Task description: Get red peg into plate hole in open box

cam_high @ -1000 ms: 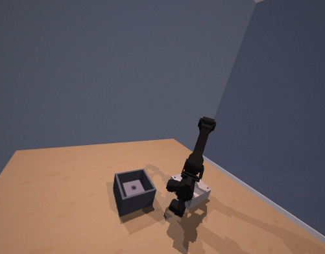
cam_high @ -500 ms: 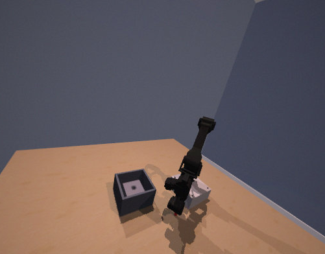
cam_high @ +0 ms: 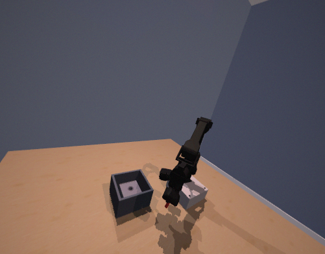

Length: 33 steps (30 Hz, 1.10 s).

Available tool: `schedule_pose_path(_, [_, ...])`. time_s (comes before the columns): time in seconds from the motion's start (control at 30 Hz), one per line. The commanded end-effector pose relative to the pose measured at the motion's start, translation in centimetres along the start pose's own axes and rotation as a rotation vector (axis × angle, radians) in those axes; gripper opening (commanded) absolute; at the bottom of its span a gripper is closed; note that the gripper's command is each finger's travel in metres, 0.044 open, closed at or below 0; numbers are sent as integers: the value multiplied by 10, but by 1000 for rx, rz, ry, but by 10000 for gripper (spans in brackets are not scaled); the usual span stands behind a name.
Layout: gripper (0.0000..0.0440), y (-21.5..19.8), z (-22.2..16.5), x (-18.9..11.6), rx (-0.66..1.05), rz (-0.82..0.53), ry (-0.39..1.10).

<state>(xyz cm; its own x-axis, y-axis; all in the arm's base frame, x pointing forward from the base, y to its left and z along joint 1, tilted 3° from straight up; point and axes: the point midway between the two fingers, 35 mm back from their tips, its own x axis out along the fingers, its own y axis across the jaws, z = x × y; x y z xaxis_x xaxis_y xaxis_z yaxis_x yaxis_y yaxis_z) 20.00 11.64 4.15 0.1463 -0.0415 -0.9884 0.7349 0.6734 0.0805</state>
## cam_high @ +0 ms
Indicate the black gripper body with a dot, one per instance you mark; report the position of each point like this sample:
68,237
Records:
171,194

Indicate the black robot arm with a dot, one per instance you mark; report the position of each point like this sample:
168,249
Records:
187,166

